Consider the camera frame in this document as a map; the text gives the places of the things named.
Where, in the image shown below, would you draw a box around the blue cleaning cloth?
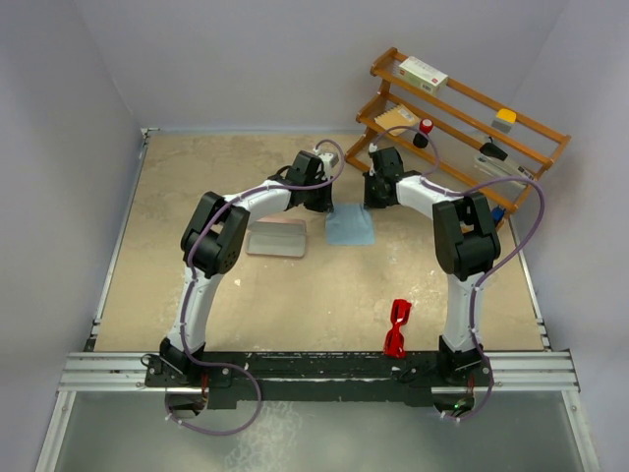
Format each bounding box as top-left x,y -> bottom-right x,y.
325,204 -> 375,246

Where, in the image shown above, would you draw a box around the pink glasses case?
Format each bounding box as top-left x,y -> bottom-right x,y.
245,217 -> 307,259

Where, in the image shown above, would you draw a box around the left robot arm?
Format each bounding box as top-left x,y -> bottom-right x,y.
159,147 -> 344,385

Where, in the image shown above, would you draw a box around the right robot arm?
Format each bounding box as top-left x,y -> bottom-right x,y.
364,145 -> 501,384

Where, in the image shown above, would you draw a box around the red sunglasses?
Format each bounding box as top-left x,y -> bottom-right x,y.
383,299 -> 412,359

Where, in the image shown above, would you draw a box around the red black stamp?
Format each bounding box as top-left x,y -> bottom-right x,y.
413,118 -> 433,148

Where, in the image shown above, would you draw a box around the brown envelope packet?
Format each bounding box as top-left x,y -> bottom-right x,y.
374,104 -> 420,136

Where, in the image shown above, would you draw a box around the wooden three-tier shelf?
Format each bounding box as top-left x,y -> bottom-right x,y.
343,46 -> 572,251

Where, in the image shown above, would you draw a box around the black stapler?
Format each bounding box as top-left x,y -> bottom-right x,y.
480,141 -> 508,161

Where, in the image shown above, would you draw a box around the white green box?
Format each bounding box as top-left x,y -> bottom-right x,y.
398,56 -> 449,96

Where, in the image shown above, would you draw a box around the blue stapler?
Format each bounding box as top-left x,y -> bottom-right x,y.
490,206 -> 506,230

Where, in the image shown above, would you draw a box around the yellow grey sponge block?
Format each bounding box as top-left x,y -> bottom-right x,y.
491,108 -> 517,134

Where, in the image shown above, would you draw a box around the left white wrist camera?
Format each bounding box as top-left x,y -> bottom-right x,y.
314,149 -> 339,173

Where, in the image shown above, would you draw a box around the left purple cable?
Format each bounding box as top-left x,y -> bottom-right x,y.
164,140 -> 345,436

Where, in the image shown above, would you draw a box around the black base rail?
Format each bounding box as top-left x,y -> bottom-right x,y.
142,351 -> 489,410

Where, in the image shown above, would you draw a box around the aluminium frame rail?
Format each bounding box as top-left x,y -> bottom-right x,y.
488,351 -> 581,391

